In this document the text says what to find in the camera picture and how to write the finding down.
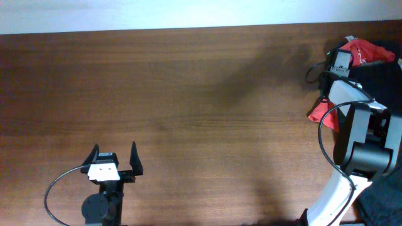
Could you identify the dark garment bottom right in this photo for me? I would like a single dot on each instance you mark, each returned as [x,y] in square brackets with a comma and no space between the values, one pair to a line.
[380,204]

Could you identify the red shirt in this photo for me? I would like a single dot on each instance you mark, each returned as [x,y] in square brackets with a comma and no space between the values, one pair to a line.
[336,90]

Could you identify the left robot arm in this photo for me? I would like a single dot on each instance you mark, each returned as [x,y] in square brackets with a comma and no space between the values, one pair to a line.
[104,208]

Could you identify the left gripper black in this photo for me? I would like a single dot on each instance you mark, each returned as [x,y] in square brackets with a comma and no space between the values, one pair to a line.
[129,175]

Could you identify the black shorts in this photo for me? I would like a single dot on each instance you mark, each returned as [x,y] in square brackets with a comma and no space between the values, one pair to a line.
[382,82]

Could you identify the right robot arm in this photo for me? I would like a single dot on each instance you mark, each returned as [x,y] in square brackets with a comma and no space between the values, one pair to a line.
[366,148]

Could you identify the white garment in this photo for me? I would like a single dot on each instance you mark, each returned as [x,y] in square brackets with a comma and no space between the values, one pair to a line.
[400,62]

